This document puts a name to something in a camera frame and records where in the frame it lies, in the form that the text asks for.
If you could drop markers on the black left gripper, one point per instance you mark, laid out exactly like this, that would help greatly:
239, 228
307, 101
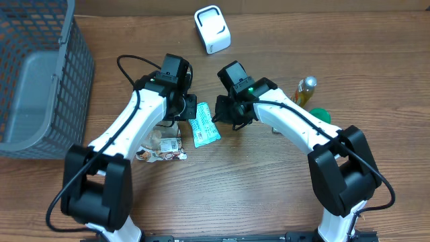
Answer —
188, 110

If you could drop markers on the yellow liquid bottle silver cap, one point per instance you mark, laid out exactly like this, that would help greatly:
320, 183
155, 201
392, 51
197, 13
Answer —
304, 91

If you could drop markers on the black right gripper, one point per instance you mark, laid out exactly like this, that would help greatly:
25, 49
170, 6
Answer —
226, 117

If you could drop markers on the teal snack packet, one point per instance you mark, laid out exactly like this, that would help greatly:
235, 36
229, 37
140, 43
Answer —
203, 128

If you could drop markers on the green lid jar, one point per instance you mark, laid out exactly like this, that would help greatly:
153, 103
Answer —
321, 114

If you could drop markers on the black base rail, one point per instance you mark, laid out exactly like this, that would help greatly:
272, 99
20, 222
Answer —
228, 238

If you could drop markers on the white barcode scanner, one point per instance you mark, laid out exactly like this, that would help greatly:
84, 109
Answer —
212, 29

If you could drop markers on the dark grey plastic basket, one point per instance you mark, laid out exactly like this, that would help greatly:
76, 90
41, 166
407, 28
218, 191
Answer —
46, 79

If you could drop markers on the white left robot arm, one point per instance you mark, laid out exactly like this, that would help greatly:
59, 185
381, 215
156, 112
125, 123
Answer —
97, 182

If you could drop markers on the beige Pantree snack pouch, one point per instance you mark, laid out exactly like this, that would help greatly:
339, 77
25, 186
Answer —
163, 143

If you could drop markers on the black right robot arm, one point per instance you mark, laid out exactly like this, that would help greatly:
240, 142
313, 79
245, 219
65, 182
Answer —
343, 172

